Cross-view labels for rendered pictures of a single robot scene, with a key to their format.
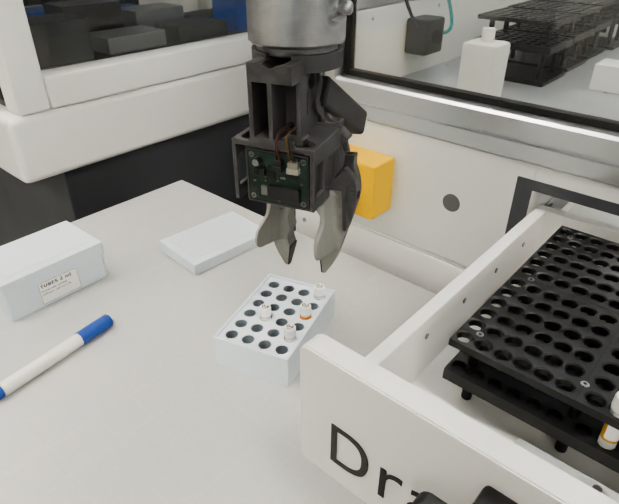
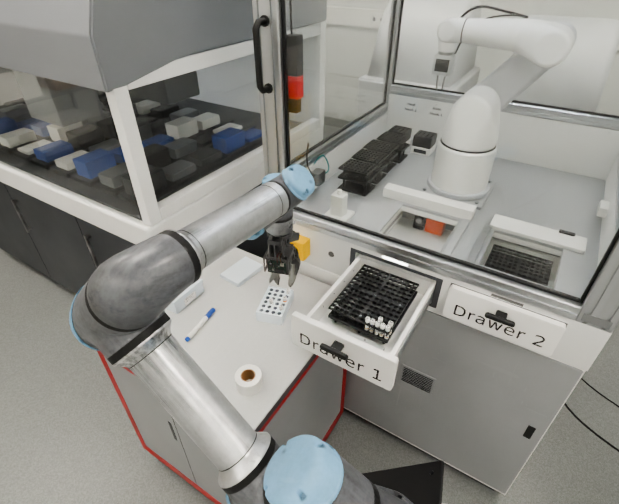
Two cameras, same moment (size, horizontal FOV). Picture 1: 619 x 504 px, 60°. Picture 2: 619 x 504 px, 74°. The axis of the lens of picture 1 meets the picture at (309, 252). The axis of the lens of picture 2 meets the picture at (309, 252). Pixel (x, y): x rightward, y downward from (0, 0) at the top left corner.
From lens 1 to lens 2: 0.72 m
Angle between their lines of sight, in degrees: 9
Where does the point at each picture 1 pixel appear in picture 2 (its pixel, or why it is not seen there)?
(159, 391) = (240, 331)
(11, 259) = not seen: hidden behind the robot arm
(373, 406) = (310, 327)
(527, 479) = (341, 337)
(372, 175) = (302, 247)
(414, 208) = (318, 255)
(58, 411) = (209, 342)
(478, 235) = (341, 265)
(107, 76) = (182, 200)
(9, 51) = (147, 202)
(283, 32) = (277, 232)
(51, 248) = not seen: hidden behind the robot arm
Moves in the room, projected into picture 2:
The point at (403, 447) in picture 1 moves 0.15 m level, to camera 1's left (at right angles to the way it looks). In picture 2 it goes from (317, 335) to (258, 343)
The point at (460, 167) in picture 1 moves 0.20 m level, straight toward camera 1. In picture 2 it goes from (332, 243) to (326, 284)
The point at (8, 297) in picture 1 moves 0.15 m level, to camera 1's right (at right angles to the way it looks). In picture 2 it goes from (176, 305) to (225, 300)
